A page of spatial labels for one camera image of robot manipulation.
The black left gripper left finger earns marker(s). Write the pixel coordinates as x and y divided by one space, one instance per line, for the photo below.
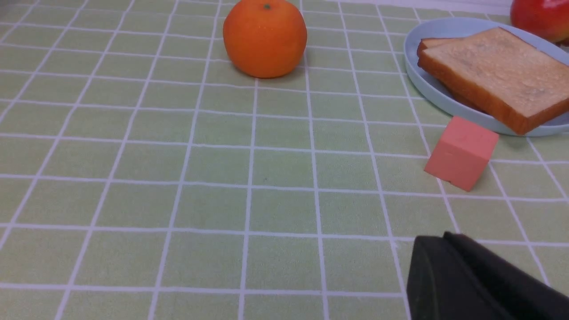
440 286

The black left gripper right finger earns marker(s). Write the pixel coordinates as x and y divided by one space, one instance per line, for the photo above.
522 295

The salmon red cube block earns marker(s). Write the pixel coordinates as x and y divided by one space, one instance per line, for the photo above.
462 153

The toast slice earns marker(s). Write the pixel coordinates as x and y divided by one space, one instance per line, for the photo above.
432 42
504 76

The bottom toast slice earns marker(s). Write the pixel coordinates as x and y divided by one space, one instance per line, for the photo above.
432 42

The blue-grey bread plate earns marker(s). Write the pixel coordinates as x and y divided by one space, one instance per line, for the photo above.
460 27

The red apple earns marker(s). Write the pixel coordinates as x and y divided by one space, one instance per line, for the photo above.
547 19

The orange mandarin fruit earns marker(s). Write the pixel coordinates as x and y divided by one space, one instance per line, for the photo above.
265 38

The green checkered tablecloth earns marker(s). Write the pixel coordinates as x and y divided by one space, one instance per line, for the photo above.
144 178

